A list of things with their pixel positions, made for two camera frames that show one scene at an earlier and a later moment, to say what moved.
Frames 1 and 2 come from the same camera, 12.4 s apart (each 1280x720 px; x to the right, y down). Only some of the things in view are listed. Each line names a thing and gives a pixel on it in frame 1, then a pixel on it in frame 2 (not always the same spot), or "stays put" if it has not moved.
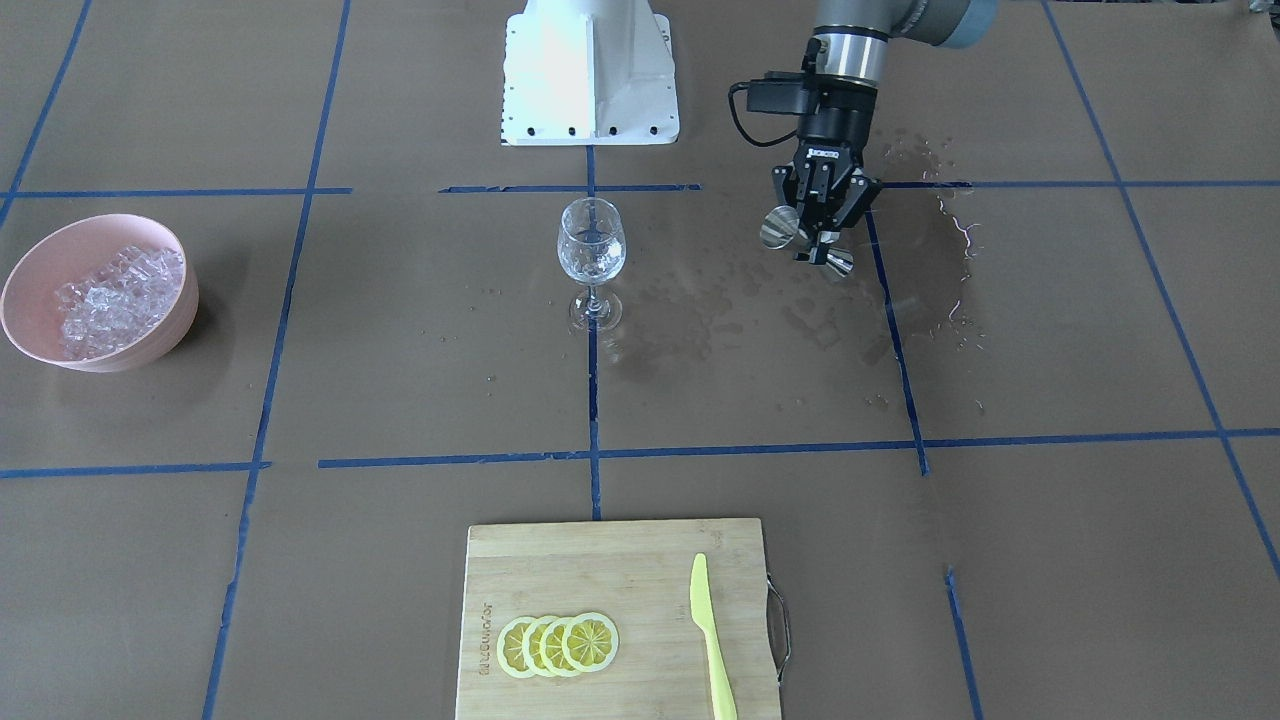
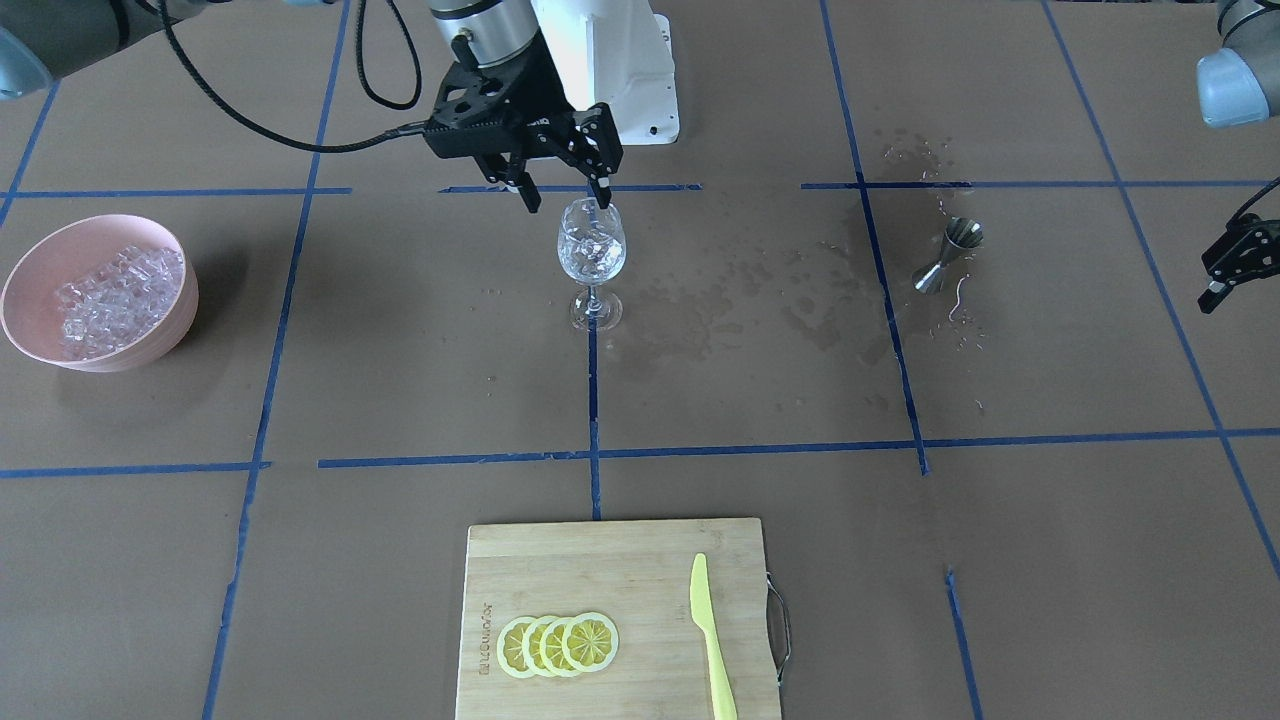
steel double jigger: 779,227 to 960,232
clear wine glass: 591,244 stays put
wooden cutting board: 638,575 stays put
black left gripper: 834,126 to 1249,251
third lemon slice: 551,646 stays put
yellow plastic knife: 702,613 stays put
